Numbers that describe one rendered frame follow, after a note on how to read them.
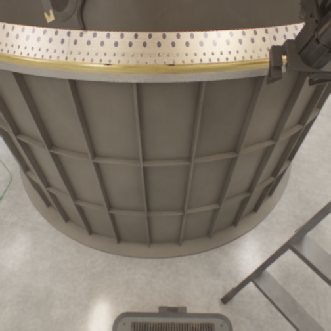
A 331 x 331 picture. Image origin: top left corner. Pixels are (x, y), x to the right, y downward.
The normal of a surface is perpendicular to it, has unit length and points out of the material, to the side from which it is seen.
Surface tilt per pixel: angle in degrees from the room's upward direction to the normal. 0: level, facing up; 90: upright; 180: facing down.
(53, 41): 43
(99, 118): 90
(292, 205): 0
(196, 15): 62
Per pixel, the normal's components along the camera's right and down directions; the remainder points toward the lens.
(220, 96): 0.21, 0.73
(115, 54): -0.04, 0.03
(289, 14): 0.36, 0.30
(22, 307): 0.01, -0.66
